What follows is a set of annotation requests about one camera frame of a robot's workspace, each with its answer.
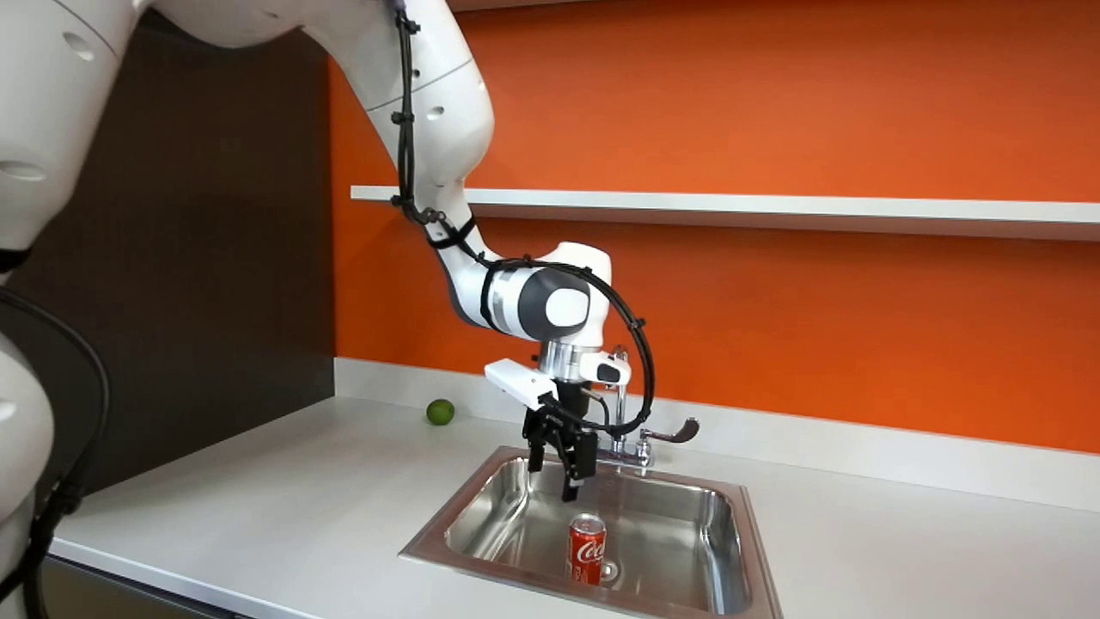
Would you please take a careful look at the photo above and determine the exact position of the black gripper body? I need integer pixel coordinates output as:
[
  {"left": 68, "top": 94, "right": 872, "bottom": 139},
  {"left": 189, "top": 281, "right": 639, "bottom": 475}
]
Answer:
[{"left": 519, "top": 382, "right": 601, "bottom": 460}]

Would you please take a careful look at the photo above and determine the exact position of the red soda can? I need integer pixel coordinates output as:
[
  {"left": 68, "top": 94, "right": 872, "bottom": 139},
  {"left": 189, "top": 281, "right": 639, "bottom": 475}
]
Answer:
[{"left": 569, "top": 513, "right": 610, "bottom": 587}]

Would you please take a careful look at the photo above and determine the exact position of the stainless steel sink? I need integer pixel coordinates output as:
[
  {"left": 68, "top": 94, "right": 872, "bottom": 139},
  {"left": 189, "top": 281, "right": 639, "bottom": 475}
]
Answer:
[{"left": 398, "top": 445, "right": 789, "bottom": 619}]

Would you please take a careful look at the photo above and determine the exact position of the white backsplash strip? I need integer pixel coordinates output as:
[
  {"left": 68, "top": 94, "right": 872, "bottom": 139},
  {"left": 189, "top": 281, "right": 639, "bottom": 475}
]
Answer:
[{"left": 333, "top": 353, "right": 1100, "bottom": 516}]

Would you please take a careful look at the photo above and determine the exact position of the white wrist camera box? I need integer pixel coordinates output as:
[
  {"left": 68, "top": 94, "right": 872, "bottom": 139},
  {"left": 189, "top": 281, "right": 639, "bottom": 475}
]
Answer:
[{"left": 482, "top": 353, "right": 560, "bottom": 408}]

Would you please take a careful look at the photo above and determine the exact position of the black faucet lever handle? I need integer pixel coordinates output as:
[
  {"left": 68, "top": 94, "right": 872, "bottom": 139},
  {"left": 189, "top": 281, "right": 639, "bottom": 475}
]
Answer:
[{"left": 642, "top": 417, "right": 705, "bottom": 451}]

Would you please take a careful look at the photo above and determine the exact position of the white wall shelf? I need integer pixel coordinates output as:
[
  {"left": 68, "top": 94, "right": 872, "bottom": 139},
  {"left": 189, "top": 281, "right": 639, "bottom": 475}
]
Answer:
[{"left": 346, "top": 181, "right": 1100, "bottom": 246}]

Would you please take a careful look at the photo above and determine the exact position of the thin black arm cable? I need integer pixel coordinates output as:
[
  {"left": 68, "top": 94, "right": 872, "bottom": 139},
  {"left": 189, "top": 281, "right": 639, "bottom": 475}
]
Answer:
[{"left": 384, "top": 0, "right": 659, "bottom": 442}]

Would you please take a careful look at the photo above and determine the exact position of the thick black base cable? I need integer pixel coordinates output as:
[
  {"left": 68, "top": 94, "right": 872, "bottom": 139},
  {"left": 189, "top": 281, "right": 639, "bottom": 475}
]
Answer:
[{"left": 0, "top": 285, "right": 113, "bottom": 619}]

